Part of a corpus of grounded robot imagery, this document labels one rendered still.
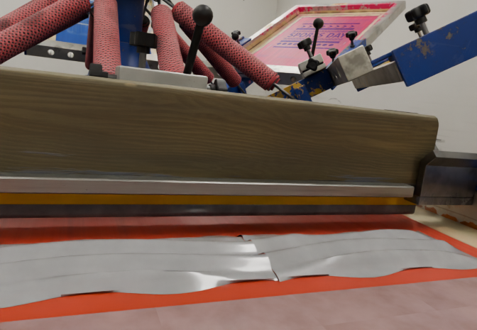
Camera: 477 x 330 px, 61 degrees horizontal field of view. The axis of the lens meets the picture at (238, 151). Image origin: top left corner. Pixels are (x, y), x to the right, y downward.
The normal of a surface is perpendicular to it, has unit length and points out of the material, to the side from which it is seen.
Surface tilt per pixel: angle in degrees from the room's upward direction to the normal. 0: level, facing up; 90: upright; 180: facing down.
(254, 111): 90
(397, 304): 0
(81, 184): 90
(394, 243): 29
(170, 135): 90
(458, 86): 90
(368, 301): 0
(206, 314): 0
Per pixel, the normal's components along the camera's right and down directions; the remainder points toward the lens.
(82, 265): 0.30, -0.78
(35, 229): 0.11, -0.98
